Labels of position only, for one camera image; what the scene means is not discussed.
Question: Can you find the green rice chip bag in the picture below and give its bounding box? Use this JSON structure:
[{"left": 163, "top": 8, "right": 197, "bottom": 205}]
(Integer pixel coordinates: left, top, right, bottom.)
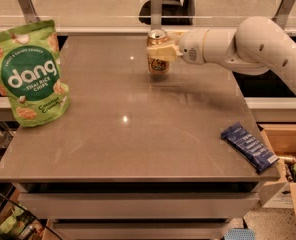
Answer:
[{"left": 0, "top": 20, "right": 69, "bottom": 127}]

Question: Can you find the lower grey drawer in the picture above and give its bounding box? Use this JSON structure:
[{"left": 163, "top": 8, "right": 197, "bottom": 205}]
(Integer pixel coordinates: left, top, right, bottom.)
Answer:
[{"left": 52, "top": 222, "right": 230, "bottom": 240}]

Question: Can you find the orange soda can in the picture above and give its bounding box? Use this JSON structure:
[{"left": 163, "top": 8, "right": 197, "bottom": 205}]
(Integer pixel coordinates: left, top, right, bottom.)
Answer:
[{"left": 147, "top": 29, "right": 169, "bottom": 75}]

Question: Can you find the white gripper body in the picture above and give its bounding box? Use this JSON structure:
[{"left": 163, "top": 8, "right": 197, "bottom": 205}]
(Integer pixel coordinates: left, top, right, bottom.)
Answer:
[{"left": 179, "top": 28, "right": 208, "bottom": 65}]

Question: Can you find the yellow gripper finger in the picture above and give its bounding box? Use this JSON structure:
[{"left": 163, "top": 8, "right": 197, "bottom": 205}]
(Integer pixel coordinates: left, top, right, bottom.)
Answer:
[
  {"left": 146, "top": 40, "right": 182, "bottom": 62},
  {"left": 168, "top": 31, "right": 183, "bottom": 42}
]

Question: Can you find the blue snack bar wrapper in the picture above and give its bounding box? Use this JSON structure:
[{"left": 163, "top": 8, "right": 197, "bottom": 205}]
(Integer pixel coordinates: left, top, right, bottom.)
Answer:
[{"left": 221, "top": 122, "right": 279, "bottom": 173}]

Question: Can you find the black office chair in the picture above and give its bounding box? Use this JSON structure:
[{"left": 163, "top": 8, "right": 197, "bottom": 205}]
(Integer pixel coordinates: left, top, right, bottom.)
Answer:
[{"left": 138, "top": 0, "right": 200, "bottom": 27}]

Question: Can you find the upper grey drawer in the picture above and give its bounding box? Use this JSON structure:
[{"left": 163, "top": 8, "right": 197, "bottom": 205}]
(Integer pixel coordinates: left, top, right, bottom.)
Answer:
[{"left": 19, "top": 193, "right": 259, "bottom": 219}]

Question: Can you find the left metal bracket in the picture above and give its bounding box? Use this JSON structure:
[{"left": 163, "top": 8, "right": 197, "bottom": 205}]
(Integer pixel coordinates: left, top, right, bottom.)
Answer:
[{"left": 18, "top": 0, "right": 40, "bottom": 24}]

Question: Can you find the middle metal bracket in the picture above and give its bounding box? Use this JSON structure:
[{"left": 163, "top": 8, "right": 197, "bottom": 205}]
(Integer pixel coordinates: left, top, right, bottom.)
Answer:
[{"left": 151, "top": 0, "right": 162, "bottom": 30}]

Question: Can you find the grey drawer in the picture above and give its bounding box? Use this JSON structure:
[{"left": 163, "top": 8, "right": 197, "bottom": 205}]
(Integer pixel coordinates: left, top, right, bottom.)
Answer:
[
  {"left": 19, "top": 193, "right": 259, "bottom": 219},
  {"left": 52, "top": 222, "right": 230, "bottom": 240}
]

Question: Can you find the right metal bracket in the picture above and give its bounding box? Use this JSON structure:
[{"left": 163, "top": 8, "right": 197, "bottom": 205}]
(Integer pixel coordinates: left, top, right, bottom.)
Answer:
[{"left": 272, "top": 0, "right": 296, "bottom": 29}]

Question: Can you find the metal bracket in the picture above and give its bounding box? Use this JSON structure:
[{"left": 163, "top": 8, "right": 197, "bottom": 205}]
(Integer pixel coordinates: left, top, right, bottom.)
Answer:
[
  {"left": 18, "top": 0, "right": 40, "bottom": 24},
  {"left": 151, "top": 0, "right": 162, "bottom": 30},
  {"left": 272, "top": 0, "right": 296, "bottom": 29}
]

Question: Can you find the cardboard box with items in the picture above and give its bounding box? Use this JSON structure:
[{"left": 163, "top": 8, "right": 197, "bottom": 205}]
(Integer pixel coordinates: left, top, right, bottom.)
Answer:
[{"left": 259, "top": 124, "right": 296, "bottom": 216}]

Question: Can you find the blue plastic basket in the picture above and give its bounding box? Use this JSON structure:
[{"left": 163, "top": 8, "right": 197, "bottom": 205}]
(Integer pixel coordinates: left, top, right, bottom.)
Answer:
[{"left": 224, "top": 229, "right": 255, "bottom": 240}]

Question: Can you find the black wire basket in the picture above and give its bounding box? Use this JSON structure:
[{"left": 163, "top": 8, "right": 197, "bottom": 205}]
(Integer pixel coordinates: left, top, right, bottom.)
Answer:
[{"left": 0, "top": 185, "right": 63, "bottom": 240}]

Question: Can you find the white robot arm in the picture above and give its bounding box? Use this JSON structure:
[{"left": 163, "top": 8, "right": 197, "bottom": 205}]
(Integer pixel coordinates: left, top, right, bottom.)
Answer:
[{"left": 146, "top": 17, "right": 296, "bottom": 95}]

